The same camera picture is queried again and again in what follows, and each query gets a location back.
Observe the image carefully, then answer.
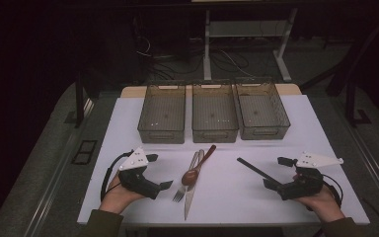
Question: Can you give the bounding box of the person's right hand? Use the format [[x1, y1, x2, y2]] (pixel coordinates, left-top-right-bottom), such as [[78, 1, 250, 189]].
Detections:
[[294, 184, 346, 223]]

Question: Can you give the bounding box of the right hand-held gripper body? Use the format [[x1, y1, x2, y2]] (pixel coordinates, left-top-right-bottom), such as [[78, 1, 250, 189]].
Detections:
[[275, 151, 344, 201]]

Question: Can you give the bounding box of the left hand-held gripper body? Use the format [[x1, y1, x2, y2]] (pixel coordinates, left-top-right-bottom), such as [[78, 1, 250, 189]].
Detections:
[[117, 146, 162, 200]]

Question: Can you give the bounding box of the person's left hand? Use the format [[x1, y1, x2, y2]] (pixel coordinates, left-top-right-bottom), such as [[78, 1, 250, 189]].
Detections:
[[99, 174, 146, 215]]

